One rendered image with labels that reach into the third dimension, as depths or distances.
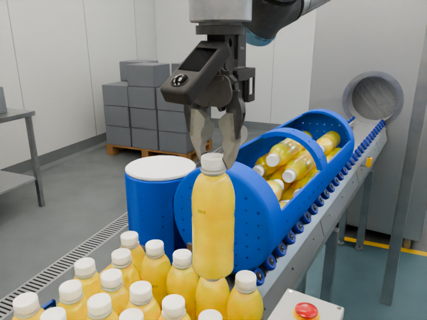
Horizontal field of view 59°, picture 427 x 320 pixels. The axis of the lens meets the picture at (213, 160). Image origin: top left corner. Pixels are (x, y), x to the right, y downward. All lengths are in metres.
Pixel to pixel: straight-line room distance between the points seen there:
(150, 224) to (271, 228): 0.68
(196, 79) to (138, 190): 0.97
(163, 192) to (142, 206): 0.11
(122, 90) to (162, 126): 0.68
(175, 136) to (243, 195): 3.77
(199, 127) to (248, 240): 0.41
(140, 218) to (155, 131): 3.32
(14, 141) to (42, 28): 1.34
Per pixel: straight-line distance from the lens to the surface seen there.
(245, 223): 0.90
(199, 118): 0.58
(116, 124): 5.05
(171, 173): 1.42
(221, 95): 0.55
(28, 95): 4.83
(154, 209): 1.43
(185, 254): 0.80
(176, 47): 6.76
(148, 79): 4.66
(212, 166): 0.58
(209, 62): 0.52
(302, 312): 0.66
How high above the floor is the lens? 1.53
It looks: 18 degrees down
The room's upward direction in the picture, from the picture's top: straight up
